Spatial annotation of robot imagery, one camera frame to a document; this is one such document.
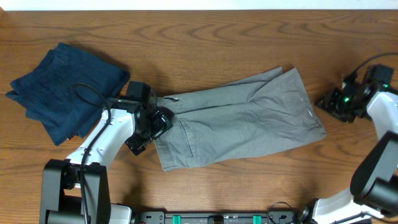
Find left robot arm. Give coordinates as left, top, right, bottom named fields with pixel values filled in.
left=39, top=98, right=172, bottom=224

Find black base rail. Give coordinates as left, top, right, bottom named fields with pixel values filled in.
left=139, top=211, right=297, bottom=224

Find folded dark blue garment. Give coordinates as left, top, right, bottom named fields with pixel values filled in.
left=6, top=43, right=130, bottom=146

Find grey shorts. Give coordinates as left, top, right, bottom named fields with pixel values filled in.
left=155, top=67, right=326, bottom=171

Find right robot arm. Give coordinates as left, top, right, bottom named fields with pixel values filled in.
left=295, top=80, right=397, bottom=223

